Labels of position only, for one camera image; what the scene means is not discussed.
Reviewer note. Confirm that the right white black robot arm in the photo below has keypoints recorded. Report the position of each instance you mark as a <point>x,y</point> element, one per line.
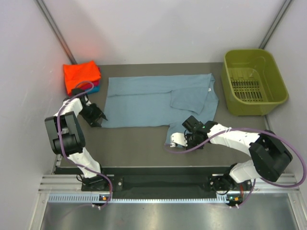
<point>269,156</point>

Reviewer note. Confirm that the perforated cable duct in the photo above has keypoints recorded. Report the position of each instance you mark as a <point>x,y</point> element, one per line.
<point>101,199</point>

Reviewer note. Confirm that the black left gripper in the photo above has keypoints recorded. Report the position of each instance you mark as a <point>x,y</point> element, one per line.
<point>98,112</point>

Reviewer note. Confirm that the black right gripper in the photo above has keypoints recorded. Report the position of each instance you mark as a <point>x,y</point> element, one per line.
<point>189,145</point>

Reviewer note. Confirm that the grey blue t shirt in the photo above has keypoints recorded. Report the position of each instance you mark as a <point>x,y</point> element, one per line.
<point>154,101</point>

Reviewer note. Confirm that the aluminium frame rail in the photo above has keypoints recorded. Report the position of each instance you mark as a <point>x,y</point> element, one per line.
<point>71,184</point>

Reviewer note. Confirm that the teal folded t shirt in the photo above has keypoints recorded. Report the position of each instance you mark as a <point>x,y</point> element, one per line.
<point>94,90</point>

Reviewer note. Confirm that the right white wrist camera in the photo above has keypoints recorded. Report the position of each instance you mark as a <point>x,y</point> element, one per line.
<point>178,139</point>

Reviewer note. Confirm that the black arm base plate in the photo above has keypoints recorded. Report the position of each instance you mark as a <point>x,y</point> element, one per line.
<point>128,182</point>

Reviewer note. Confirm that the magenta folded t shirt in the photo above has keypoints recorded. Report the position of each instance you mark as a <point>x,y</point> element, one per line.
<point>95,82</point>

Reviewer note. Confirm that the orange folded t shirt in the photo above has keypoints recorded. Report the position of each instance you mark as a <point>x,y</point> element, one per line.
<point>77,75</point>

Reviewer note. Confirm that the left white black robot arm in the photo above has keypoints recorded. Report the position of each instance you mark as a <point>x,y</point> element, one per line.
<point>67,139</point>

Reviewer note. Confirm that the olive green plastic basket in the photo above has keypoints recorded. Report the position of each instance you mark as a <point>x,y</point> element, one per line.
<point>252,82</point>

